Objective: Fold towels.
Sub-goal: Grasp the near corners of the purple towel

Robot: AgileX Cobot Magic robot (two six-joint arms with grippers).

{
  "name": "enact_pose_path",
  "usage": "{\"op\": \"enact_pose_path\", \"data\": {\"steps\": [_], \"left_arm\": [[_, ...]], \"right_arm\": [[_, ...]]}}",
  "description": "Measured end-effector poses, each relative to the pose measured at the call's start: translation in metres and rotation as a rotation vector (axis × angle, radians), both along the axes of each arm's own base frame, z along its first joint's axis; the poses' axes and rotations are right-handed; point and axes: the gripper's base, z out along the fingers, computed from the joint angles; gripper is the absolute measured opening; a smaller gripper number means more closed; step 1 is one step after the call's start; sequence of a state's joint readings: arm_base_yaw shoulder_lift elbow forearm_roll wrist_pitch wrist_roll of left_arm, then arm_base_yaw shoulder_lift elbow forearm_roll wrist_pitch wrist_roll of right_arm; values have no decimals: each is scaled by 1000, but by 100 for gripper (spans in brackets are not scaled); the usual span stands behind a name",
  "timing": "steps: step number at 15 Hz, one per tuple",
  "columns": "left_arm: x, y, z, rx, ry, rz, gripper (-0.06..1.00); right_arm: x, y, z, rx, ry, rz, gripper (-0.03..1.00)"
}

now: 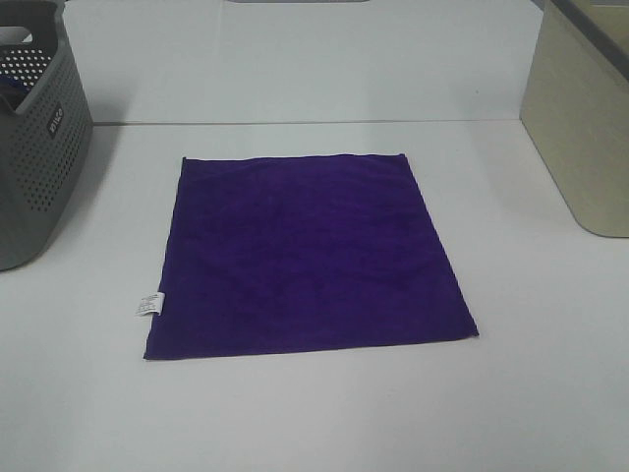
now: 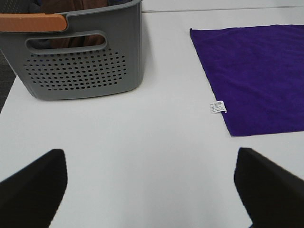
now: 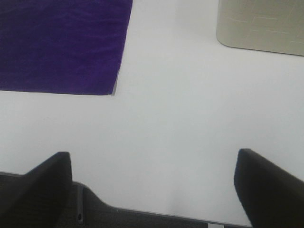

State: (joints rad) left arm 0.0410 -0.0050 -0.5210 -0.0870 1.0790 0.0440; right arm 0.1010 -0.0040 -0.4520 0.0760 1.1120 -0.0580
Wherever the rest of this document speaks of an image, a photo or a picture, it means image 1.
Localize purple towel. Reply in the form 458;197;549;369
143;154;479;361

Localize purple cloth inside grey basket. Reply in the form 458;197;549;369
0;75;29;109

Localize beige plastic basket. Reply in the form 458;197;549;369
520;1;628;238

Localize grey perforated plastic basket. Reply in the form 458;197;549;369
1;1;93;270

